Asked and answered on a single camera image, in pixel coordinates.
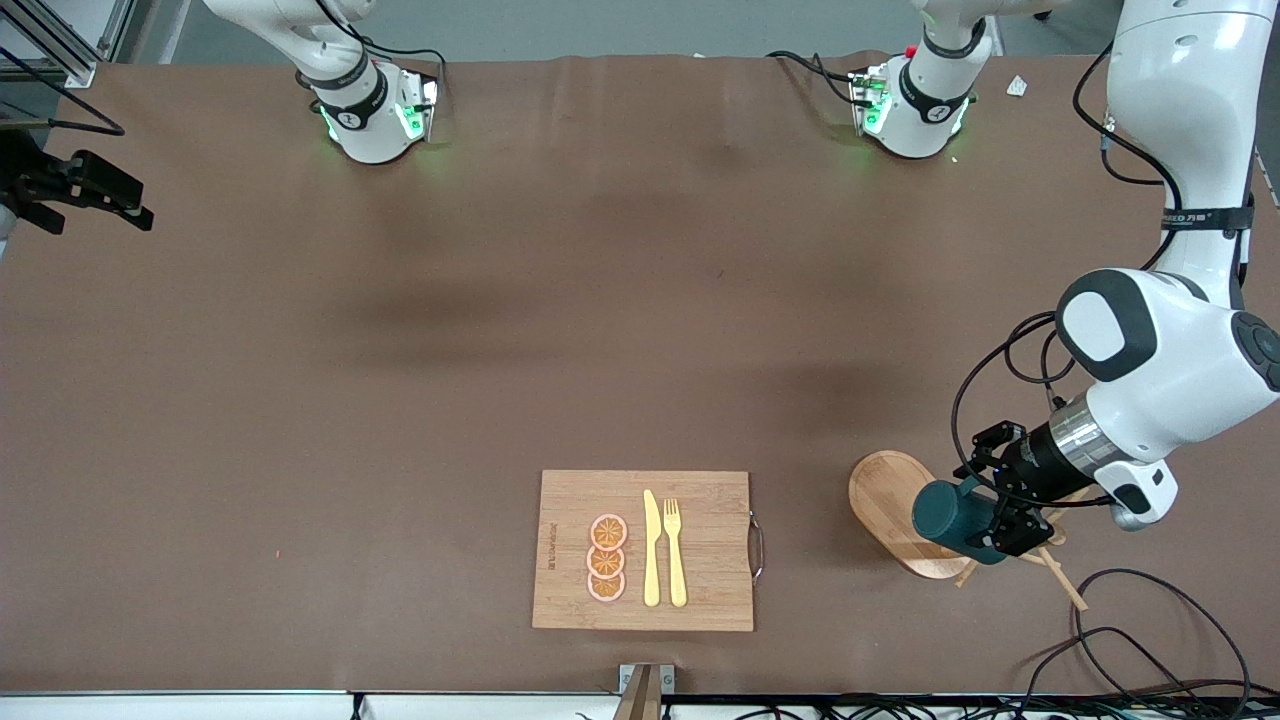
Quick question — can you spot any dark teal ribbed cup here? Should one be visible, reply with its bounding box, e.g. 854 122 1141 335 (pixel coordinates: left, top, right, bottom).
911 478 1013 567

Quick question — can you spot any wooden mug tree stand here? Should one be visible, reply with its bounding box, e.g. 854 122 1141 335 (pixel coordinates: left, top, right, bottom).
847 450 1091 613

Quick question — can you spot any yellow plastic fork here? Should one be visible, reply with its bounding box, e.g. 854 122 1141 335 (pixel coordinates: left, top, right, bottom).
663 498 689 609

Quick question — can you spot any yellow plastic knife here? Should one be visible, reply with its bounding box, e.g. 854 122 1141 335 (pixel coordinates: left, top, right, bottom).
642 489 663 608

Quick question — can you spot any brown table mat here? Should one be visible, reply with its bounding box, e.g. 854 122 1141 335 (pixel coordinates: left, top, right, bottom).
0 50 1280 696

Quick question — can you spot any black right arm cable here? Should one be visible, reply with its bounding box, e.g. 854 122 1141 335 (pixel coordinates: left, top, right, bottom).
0 45 126 137

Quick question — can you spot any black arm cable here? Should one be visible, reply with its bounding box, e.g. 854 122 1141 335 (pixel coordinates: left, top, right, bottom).
950 45 1186 511
0 45 126 137

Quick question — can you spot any aluminium frame profile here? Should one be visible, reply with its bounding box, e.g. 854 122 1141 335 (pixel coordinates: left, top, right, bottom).
0 0 136 89

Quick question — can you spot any black looped cable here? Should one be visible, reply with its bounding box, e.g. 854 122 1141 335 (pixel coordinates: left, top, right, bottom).
1020 625 1201 701
1075 568 1253 701

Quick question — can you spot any black right base cable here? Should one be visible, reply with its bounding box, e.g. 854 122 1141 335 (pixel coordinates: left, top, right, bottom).
315 0 448 76

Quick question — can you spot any black base cable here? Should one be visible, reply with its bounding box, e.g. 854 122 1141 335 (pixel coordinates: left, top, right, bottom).
766 50 866 109
315 0 448 76

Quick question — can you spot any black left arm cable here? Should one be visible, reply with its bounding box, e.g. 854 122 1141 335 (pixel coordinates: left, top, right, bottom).
950 45 1186 511

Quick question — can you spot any metal bracket with post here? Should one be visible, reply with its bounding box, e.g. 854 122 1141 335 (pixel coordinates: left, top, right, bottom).
612 663 677 720

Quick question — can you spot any black left base cable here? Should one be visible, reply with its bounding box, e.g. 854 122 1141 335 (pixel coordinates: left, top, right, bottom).
766 50 866 109

